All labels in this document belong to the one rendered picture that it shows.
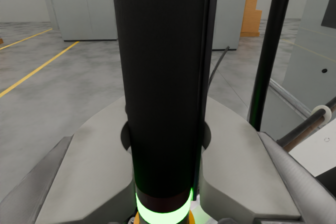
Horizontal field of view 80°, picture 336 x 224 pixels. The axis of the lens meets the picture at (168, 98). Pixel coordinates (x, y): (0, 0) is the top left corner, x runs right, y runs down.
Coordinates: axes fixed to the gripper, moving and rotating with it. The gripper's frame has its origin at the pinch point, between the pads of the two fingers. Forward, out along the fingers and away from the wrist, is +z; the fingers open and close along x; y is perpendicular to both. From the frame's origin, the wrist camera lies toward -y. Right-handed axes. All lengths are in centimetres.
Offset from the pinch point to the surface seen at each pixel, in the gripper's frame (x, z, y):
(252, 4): 319, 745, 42
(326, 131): 34.8, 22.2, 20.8
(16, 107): -216, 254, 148
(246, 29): 314, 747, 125
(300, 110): 70, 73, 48
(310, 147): 31.8, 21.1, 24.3
